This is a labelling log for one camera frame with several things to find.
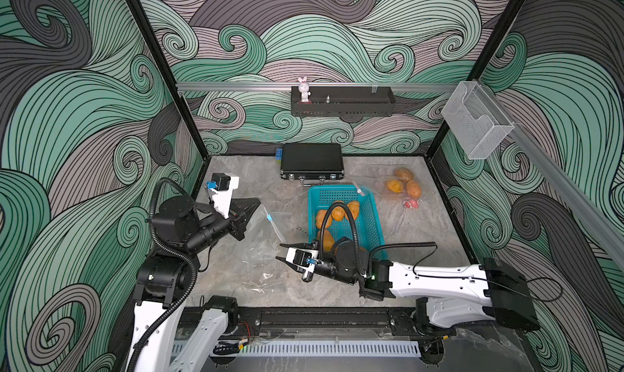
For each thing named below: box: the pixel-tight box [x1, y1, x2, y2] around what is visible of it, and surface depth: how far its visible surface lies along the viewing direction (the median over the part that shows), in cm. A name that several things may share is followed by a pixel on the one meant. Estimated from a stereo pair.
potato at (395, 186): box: [386, 179, 403, 194], surface depth 106 cm
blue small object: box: [275, 147, 283, 164], surface depth 119 cm
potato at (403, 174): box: [394, 167, 414, 182], surface depth 110 cm
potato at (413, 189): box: [406, 180, 421, 199], surface depth 103 cm
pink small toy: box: [403, 199, 420, 210], surface depth 102 cm
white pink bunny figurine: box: [298, 76, 312, 104], surface depth 92 cm
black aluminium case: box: [280, 142, 345, 188], surface depth 116 cm
